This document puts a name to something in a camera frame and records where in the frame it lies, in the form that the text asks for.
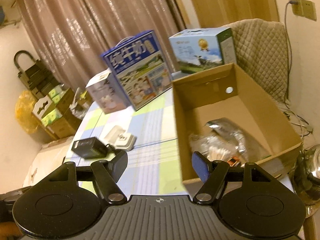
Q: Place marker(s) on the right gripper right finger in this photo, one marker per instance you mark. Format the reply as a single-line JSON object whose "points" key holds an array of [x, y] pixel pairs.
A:
{"points": [[212, 174]]}

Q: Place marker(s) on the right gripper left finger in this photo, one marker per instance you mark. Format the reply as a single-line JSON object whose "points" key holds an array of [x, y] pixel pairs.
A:
{"points": [[106, 175]]}

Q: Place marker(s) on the bag of cotton swabs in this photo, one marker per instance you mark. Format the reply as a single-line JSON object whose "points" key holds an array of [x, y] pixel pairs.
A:
{"points": [[219, 152]]}

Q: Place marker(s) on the black product box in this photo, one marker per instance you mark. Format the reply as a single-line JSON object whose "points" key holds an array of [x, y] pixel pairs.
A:
{"points": [[90, 148]]}

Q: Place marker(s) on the white power adapter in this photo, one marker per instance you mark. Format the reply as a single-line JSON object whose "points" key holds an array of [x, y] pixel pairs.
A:
{"points": [[126, 141]]}

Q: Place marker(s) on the silver foil bag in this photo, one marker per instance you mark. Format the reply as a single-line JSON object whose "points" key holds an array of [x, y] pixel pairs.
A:
{"points": [[230, 132]]}

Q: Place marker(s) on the clear plastic cover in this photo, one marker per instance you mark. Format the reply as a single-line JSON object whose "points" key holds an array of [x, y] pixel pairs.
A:
{"points": [[114, 134]]}

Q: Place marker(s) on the person's left hand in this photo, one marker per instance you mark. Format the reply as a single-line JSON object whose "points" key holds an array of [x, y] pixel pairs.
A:
{"points": [[9, 229]]}

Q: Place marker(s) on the plaid tablecloth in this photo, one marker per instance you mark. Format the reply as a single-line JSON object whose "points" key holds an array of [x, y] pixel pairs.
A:
{"points": [[160, 162]]}

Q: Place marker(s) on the small box with bags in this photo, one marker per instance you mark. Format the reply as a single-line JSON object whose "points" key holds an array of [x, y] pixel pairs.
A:
{"points": [[81, 103]]}

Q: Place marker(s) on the white humidifier box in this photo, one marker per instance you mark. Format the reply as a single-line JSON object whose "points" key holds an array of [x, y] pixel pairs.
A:
{"points": [[106, 91]]}

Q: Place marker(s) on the yellow plastic bag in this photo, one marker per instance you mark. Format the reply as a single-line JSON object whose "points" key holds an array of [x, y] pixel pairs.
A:
{"points": [[24, 112]]}

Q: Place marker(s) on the cardboard box of tissues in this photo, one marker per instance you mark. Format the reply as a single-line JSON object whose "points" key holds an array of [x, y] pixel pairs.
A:
{"points": [[54, 113]]}

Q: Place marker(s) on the brown cardboard box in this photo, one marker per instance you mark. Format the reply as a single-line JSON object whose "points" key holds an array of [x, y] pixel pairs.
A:
{"points": [[229, 92]]}

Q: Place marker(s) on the silver kettle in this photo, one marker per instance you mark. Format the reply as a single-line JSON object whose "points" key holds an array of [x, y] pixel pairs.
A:
{"points": [[305, 179]]}

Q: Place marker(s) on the tall blue milk carton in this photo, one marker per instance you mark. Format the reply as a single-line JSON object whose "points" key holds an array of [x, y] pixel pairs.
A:
{"points": [[140, 68]]}

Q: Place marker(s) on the black folding cart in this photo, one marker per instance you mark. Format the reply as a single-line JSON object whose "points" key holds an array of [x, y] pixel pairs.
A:
{"points": [[38, 78]]}

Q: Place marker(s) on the light blue milk carton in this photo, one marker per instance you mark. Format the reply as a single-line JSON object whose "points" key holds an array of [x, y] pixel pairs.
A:
{"points": [[203, 48]]}

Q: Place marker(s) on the quilted beige chair cover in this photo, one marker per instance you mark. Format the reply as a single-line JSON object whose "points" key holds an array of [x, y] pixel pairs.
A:
{"points": [[262, 52]]}

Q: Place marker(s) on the brown curtain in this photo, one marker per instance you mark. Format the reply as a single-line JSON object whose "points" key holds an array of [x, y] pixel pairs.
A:
{"points": [[71, 35]]}

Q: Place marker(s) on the wooden door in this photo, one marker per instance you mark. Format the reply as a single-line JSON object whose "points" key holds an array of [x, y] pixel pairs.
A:
{"points": [[215, 13]]}

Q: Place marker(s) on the wall socket pair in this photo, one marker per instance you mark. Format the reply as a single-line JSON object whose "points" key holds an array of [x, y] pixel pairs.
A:
{"points": [[304, 8]]}

